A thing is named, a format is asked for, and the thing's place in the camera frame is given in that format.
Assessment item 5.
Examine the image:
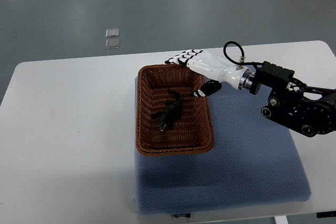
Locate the black table control panel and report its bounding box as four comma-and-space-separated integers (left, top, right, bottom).
316, 211, 336, 218

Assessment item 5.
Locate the blue grey foam mat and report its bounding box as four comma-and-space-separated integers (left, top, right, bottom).
135, 84, 311, 215

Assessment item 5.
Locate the dark toy crocodile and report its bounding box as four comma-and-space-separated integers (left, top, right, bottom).
151, 89, 184, 131

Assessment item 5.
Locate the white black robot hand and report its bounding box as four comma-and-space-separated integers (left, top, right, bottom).
165, 49, 255, 97

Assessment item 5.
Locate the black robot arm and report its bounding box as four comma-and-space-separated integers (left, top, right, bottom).
249, 61, 335, 137

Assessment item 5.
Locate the upper floor socket plate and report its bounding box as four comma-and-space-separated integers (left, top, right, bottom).
106, 28, 119, 38

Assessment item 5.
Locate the table brand label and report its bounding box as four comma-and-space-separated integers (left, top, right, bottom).
172, 213, 191, 219

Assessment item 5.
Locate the black cable loop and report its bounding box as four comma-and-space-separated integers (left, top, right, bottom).
223, 41, 265, 70

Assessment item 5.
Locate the brown wicker basket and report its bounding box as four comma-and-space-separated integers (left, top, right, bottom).
135, 64, 215, 156

